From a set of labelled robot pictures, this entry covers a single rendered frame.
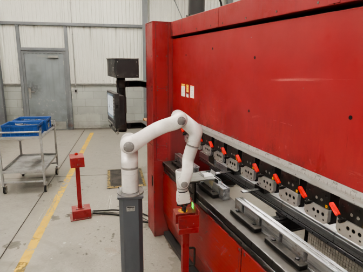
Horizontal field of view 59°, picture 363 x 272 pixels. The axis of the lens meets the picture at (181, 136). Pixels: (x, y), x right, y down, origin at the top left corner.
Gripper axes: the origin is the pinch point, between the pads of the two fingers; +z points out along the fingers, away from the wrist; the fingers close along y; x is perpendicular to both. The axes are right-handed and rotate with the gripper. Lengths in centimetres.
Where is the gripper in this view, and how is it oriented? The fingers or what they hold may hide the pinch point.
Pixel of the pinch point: (183, 209)
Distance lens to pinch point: 246.8
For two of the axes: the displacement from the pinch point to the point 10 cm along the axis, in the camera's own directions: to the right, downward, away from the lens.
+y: -9.7, 1.3, -2.2
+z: 0.7, 9.7, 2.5
